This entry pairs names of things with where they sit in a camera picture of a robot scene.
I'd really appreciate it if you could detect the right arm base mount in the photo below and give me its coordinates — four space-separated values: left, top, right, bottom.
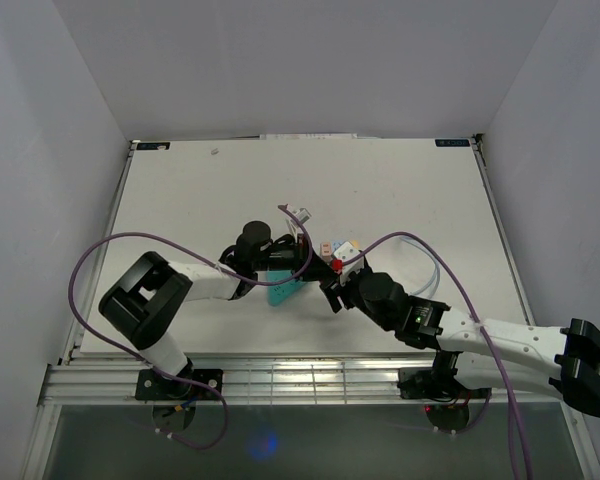
397 367 491 402

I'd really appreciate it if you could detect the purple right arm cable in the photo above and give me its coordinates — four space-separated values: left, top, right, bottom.
339 231 531 480

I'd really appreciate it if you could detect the light blue power cable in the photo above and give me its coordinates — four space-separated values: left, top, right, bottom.
402 236 441 297

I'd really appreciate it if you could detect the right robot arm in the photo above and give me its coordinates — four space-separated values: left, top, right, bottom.
320 268 600 418

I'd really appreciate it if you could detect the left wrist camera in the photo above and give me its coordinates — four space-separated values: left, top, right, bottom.
278 204 311 239

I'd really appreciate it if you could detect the left blue corner label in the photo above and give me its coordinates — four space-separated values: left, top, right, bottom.
135 142 171 151

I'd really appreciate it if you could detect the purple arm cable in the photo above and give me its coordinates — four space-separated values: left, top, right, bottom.
68 203 315 450
339 231 531 480

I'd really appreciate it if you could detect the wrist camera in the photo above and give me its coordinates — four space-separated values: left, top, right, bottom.
330 241 367 285
278 204 311 239

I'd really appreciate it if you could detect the blue corner label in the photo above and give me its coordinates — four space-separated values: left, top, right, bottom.
435 138 471 148
135 142 171 151

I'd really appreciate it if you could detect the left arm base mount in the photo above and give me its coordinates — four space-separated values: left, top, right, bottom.
134 369 224 402

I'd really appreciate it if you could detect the aluminium front rail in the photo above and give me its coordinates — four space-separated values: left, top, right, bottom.
37 352 580 407

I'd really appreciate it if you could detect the teal triangular power strip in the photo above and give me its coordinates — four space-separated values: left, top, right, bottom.
266 270 306 307

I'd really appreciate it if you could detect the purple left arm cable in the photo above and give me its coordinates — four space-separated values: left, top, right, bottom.
68 203 315 450

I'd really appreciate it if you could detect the brown two-tone plug adapter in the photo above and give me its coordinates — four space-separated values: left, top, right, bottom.
319 242 333 263

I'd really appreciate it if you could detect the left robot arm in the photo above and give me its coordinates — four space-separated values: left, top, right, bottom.
98 221 340 400

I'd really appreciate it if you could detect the right blue corner label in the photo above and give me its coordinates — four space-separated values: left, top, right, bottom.
435 138 471 148

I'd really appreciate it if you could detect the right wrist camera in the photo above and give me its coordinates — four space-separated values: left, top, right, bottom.
330 241 367 285

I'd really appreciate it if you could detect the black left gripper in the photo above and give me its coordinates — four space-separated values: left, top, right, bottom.
253 235 337 283

